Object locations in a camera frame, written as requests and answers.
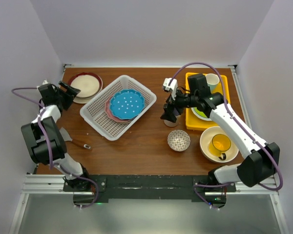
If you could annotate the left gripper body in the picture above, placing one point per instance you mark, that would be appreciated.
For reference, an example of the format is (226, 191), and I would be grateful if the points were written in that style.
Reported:
(65, 98)

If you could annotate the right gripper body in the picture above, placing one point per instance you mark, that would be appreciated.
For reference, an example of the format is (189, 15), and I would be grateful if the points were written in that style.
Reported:
(180, 101)

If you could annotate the red rimmed cream plate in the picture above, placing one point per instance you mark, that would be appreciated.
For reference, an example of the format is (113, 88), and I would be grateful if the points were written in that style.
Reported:
(88, 83)

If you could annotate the blue dotted scalloped plate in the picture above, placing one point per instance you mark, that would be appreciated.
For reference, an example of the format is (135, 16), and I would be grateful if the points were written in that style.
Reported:
(127, 104)

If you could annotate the pink dotted scalloped plate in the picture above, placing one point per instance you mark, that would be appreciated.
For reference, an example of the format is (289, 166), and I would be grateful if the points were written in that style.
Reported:
(121, 120)

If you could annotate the mint green flower plate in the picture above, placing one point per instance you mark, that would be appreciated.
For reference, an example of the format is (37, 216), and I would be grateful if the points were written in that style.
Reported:
(108, 111)

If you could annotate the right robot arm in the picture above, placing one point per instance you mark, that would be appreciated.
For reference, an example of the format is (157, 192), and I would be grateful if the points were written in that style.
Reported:
(260, 158)

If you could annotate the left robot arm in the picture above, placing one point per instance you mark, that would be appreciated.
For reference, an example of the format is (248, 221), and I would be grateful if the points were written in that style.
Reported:
(44, 141)

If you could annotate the pink purple mug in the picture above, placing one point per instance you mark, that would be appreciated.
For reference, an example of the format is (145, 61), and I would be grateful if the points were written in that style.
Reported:
(173, 124)

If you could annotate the lime green plate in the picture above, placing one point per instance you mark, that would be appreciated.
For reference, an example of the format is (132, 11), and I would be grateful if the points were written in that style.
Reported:
(200, 115)

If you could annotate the yellow plastic tray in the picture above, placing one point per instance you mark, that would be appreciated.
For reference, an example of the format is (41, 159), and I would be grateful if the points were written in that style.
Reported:
(191, 119)

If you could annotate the purple patterned small bowl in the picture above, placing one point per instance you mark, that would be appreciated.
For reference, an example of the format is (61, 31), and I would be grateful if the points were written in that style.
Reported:
(178, 140)

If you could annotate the light blue mug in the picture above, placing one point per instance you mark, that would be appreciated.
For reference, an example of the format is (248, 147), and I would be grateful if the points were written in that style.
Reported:
(212, 81)

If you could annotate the white plastic basket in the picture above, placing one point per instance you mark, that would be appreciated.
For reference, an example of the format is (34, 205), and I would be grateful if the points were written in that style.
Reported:
(94, 111)

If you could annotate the cream ceramic bowl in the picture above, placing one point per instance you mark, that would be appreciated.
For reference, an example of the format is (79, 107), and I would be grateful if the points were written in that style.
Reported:
(205, 139)

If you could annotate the yellow glass cup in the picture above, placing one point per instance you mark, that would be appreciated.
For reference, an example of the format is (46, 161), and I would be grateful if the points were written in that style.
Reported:
(219, 145)

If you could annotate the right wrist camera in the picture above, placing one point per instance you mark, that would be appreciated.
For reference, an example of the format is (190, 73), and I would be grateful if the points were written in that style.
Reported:
(170, 85)

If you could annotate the spatula with wooden handle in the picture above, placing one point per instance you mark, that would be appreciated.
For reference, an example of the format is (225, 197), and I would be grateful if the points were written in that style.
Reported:
(67, 138)

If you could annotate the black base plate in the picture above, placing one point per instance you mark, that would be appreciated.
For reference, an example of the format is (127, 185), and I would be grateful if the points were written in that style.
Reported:
(172, 187)

